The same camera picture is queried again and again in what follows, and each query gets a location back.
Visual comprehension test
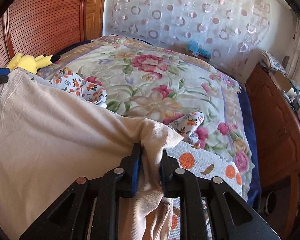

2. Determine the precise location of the cardboard box on cabinet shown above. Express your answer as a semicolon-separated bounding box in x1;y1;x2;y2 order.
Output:
271;70;292;92

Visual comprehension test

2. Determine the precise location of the stack of folded cloths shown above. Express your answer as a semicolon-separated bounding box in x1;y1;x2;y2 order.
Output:
261;50;287;76

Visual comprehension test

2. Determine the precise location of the beige printed t-shirt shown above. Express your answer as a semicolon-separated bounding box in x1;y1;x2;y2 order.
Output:
0;69;182;239

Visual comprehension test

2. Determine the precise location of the orange print bed sheet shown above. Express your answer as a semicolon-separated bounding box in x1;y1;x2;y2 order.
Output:
167;141;242;239

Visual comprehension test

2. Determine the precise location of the blue plastic toy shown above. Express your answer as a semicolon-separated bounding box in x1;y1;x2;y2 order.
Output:
186;40;211;60

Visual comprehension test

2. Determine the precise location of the wooden sideboard cabinet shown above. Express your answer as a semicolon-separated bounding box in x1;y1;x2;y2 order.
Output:
245;64;300;239

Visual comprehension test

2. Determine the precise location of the white circle pattern curtain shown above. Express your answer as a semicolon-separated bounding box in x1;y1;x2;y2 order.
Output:
103;0;270;78

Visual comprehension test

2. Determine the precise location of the wooden slatted wardrobe door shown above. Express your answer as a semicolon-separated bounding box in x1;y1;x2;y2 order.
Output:
0;0;105;67

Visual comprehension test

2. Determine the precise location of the small orange floral garment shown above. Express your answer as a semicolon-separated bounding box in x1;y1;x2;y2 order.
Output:
48;67;107;108

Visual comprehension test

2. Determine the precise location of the floral quilt blanket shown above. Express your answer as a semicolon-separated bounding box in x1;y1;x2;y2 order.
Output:
38;35;255;201

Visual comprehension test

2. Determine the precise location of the yellow plush toy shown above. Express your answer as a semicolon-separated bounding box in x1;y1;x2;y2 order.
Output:
7;53;61;74

